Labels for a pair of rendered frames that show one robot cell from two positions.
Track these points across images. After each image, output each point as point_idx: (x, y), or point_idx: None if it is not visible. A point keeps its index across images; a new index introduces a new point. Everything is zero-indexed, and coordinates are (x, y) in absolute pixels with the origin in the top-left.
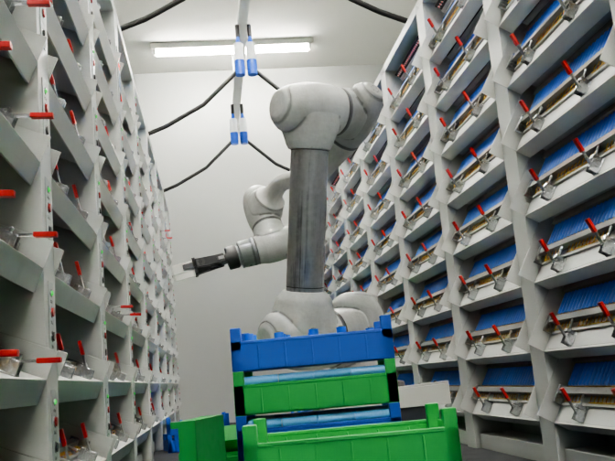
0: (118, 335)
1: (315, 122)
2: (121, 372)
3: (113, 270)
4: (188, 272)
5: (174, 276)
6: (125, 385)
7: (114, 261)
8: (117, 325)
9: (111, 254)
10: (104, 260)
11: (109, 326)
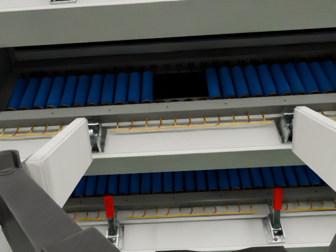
0: (277, 166)
1: None
2: (270, 228)
3: (210, 28)
4: (331, 153)
5: (293, 130)
6: (289, 249)
7: (184, 7)
8: (207, 159)
9: (89, 10)
10: (37, 37)
11: (96, 170)
